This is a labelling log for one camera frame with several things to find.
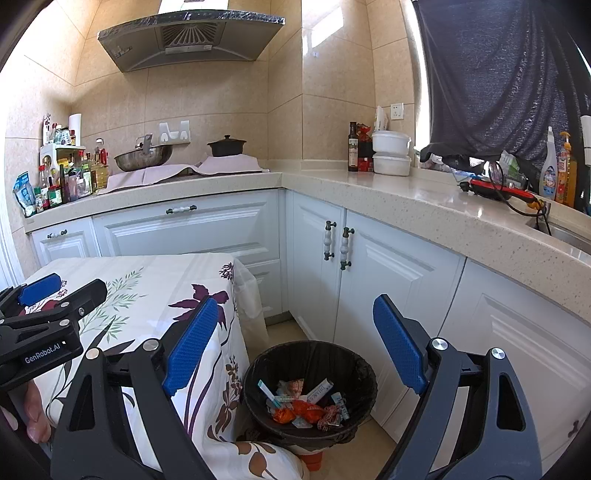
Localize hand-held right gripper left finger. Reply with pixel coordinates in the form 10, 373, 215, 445
50, 296, 219, 480

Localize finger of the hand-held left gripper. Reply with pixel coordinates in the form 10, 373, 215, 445
0, 273, 63, 319
0, 278, 108, 352

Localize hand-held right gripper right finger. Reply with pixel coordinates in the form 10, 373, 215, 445
373, 294, 543, 480

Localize trash bin with black bag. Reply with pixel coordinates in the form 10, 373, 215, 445
242, 340, 378, 472

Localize teal white stick packet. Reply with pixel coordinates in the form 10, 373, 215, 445
257, 379, 280, 411

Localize white printed packet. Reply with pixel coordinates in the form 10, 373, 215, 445
306, 378, 334, 403

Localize red checkered wrapper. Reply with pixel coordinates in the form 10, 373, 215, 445
318, 406, 342, 431

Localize red plastic bag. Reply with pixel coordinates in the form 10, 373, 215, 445
272, 399, 326, 425

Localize person's left hand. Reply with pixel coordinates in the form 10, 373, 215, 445
0, 382, 52, 445

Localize small white drawer front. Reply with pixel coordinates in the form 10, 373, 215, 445
30, 219, 100, 268

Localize floral tablecloth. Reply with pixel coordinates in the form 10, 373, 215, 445
14, 253, 310, 480

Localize clear plastic sheet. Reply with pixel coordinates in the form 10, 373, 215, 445
235, 261, 269, 342

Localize white lower drawer front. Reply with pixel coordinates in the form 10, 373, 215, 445
238, 258, 283, 319

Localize blue snack bag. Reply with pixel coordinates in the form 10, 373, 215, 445
12, 172, 38, 217

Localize narrow white cabinet door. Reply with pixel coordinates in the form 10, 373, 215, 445
292, 191, 347, 344

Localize cluster of condiment bottles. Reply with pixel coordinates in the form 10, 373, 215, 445
34, 122, 112, 208

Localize wide white drawer front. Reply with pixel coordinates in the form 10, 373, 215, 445
91, 190, 280, 259

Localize white shelf rack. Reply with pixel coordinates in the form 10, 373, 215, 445
41, 144, 86, 167

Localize beige stove cover cloth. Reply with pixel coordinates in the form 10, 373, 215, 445
98, 164, 204, 195
198, 155, 271, 176

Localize steel wok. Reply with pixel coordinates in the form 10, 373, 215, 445
114, 134, 174, 172

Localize red black power tool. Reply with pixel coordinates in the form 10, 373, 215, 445
468, 179, 544, 209

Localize red packets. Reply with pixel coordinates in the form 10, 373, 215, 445
358, 124, 375, 172

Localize black lidded pot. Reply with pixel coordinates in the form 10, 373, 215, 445
207, 135, 247, 158

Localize steel sink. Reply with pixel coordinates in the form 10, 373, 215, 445
531, 219, 591, 256

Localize green white packet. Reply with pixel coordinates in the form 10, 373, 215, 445
501, 151, 527, 188

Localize white spray bottle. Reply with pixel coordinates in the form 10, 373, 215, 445
539, 127, 558, 200

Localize yellow detergent bottle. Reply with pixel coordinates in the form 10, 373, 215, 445
555, 131, 578, 208

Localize steel range hood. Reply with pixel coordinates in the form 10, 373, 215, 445
97, 0, 286, 73

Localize dark curtain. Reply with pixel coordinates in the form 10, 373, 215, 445
412, 0, 591, 164

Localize white door frame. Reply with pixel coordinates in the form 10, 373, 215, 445
0, 222, 26, 287

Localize cabinet door handle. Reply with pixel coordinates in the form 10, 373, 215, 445
324, 220, 338, 261
340, 227, 355, 269

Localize white wall rack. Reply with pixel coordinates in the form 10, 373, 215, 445
159, 120, 191, 141

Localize black cable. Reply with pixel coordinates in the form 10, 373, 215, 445
489, 161, 555, 236

